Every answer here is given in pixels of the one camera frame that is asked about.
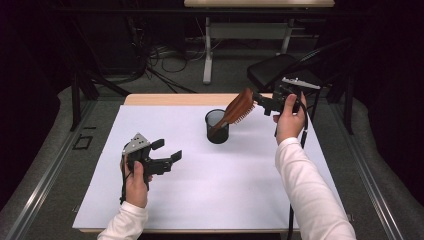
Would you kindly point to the person's right hand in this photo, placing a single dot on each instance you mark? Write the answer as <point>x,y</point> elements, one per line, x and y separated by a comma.
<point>290,126</point>

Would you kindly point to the black metal stand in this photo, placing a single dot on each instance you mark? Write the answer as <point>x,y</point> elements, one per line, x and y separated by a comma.
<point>348,100</point>
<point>76,100</point>

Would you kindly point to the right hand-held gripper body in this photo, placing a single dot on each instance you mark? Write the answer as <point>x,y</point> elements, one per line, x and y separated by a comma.
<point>279,100</point>

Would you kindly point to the metal floor rail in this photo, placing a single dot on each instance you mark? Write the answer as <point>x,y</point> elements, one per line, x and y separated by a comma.
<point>43,176</point>
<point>366,176</point>

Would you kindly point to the black folding chair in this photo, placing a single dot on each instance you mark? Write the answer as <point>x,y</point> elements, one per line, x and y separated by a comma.
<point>266,70</point>

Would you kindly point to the person's left hand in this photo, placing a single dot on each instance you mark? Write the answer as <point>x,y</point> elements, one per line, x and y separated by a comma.
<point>136,190</point>

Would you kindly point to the white-legged desk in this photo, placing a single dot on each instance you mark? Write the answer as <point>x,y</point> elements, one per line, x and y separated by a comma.
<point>248,31</point>

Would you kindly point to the black mesh cup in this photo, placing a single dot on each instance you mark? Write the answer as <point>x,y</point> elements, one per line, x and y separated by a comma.
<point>218,136</point>

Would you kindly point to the white table sheet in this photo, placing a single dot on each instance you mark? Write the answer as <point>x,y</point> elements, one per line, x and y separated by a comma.
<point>233,183</point>

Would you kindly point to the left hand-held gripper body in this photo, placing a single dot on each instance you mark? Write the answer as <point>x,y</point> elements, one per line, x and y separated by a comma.
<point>138,145</point>

